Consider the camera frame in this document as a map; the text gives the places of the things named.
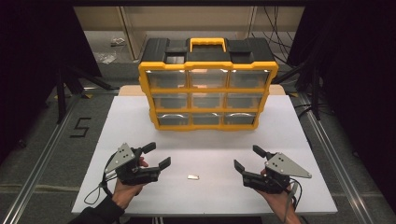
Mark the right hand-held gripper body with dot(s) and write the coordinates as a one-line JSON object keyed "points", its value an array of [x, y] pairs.
{"points": [[274, 179]]}

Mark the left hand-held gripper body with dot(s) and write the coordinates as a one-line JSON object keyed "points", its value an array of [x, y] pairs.
{"points": [[137, 174]]}

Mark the small silver metal piece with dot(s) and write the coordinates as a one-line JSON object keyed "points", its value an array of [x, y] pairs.
{"points": [[193, 177]]}

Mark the clear plastic organizer drawer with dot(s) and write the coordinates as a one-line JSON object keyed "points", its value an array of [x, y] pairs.
{"points": [[172, 119]]}

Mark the yellow black organizer case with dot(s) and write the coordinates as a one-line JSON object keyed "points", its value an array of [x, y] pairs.
{"points": [[207, 66]]}

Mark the person's left hand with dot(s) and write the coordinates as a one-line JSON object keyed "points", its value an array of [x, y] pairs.
{"points": [[124, 193]]}

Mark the person's right hand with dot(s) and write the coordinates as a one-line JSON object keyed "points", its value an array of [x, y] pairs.
{"points": [[277, 202]]}

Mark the white foam board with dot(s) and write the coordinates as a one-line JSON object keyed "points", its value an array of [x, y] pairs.
{"points": [[205, 149]]}

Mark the black metal stand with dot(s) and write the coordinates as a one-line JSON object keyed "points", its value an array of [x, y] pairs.
{"points": [[61, 93], [316, 93]]}

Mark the set of clear drawers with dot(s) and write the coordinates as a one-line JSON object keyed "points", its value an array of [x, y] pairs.
{"points": [[207, 78]]}

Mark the large clear plastic bag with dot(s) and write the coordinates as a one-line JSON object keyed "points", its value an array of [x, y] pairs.
{"points": [[106, 58]]}

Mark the small clear plastic bag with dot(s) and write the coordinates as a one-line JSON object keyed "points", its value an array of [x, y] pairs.
{"points": [[117, 41]]}

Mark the black curtain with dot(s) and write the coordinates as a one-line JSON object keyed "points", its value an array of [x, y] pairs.
{"points": [[31, 62], [358, 77]]}

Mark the beige cabinet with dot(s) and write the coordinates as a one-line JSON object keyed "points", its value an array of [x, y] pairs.
{"points": [[186, 18]]}

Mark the aluminium floor rail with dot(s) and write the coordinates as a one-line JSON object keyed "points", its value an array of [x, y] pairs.
{"points": [[37, 168], [336, 161]]}

